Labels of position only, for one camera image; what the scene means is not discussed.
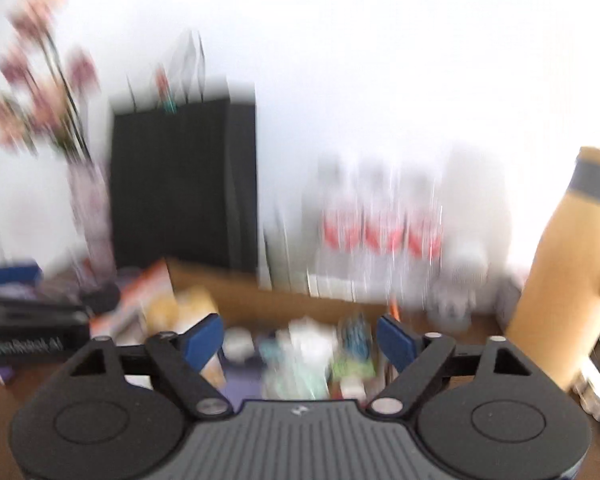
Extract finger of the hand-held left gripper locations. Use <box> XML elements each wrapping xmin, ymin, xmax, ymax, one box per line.
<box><xmin>10</xmin><ymin>283</ymin><xmax>122</xmax><ymax>314</ymax></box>
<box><xmin>0</xmin><ymin>259</ymin><xmax>44</xmax><ymax>289</ymax></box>

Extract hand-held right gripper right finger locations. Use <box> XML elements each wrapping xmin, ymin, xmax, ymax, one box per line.
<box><xmin>368</xmin><ymin>313</ymin><xmax>534</xmax><ymax>417</ymax></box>

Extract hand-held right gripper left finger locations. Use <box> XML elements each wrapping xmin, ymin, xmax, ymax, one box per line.
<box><xmin>69</xmin><ymin>312</ymin><xmax>233</xmax><ymax>419</ymax></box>

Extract white round case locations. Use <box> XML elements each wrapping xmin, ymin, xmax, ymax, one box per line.
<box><xmin>224</xmin><ymin>326</ymin><xmax>257</xmax><ymax>362</ymax></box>

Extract small blue-yellow packet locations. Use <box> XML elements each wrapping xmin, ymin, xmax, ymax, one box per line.
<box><xmin>339</xmin><ymin>314</ymin><xmax>372</xmax><ymax>367</ymax></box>

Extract red cardboard box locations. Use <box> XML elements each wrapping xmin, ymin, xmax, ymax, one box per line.
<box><xmin>89</xmin><ymin>257</ymin><xmax>481</xmax><ymax>402</ymax></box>

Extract yellow snack packet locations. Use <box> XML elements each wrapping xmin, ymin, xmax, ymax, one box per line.
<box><xmin>146</xmin><ymin>286</ymin><xmax>222</xmax><ymax>343</ymax></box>

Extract purple wrapped vase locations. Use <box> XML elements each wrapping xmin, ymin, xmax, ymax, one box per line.
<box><xmin>66</xmin><ymin>159</ymin><xmax>119</xmax><ymax>287</ymax></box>

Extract white round gadget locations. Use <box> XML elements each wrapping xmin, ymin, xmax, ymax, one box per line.
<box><xmin>429</xmin><ymin>239</ymin><xmax>492</xmax><ymax>332</ymax></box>

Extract pack of water bottles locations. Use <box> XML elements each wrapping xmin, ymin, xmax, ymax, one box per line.
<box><xmin>309</xmin><ymin>154</ymin><xmax>444</xmax><ymax>302</ymax></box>

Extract black paper bag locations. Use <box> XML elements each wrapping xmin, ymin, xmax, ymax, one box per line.
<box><xmin>110</xmin><ymin>84</ymin><xmax>259</xmax><ymax>274</ymax></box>

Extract yellow thermos jug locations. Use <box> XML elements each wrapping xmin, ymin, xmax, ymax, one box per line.
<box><xmin>504</xmin><ymin>146</ymin><xmax>600</xmax><ymax>392</ymax></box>

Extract pink artificial flowers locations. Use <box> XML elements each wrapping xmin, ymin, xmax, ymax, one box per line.
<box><xmin>0</xmin><ymin>0</ymin><xmax>104</xmax><ymax>162</ymax></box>

